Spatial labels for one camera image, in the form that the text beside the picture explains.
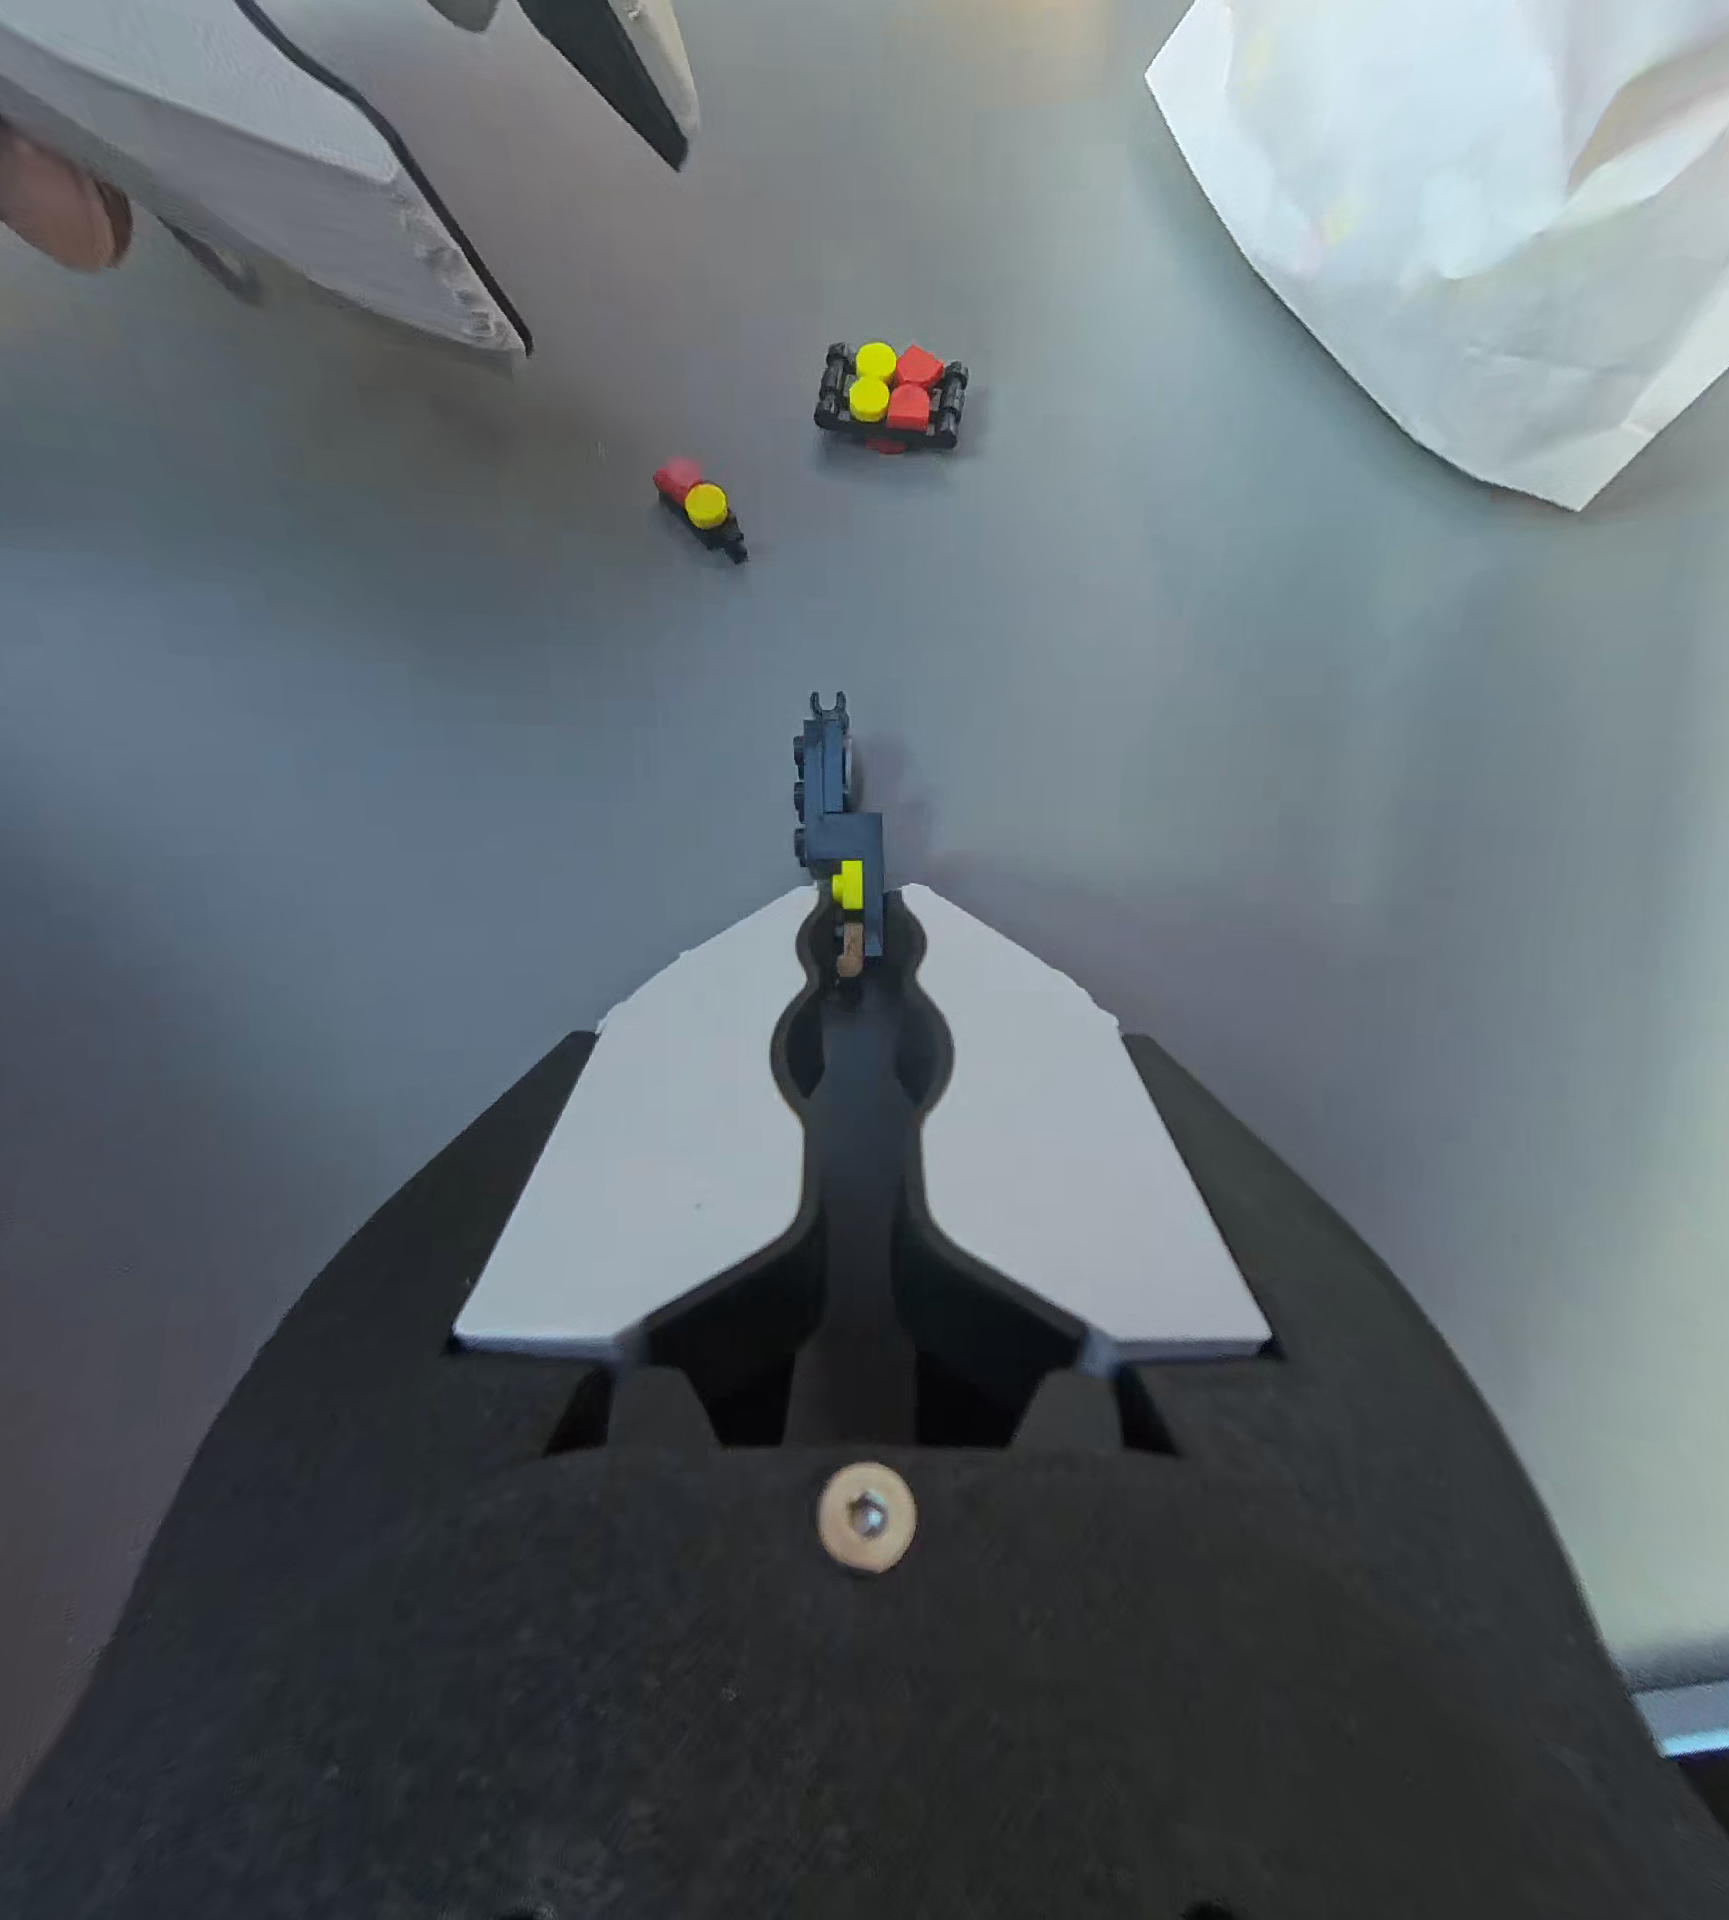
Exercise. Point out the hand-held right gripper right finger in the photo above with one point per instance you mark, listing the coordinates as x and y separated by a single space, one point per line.
1093 1185

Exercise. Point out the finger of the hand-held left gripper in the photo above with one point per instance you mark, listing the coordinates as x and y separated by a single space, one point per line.
203 136
625 61

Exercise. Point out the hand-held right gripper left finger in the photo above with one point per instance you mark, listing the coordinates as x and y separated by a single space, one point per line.
641 1185

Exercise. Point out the black lego bracket yellow stud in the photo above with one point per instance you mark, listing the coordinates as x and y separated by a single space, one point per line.
838 827

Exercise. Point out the black red yellow brick plate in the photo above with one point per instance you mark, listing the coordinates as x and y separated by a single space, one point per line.
893 395

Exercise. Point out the small yellow red lego piece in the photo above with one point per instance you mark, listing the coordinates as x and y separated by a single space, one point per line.
703 506

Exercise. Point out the torn printed white paper bag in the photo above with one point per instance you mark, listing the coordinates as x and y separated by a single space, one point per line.
1525 211

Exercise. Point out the person's left hand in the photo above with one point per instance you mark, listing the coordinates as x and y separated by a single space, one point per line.
26 196

